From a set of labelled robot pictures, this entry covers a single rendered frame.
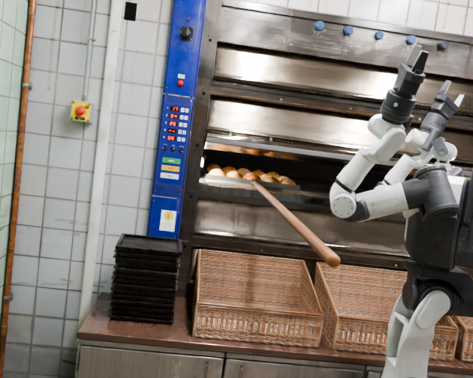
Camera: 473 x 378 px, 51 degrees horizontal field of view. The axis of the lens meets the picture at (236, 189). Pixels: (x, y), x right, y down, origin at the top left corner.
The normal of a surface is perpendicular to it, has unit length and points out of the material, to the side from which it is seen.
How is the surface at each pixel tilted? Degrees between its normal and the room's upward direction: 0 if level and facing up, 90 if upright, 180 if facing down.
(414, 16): 90
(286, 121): 70
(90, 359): 90
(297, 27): 90
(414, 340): 115
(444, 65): 90
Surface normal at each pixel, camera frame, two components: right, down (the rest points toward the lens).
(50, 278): 0.08, 0.11
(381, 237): 0.12, -0.24
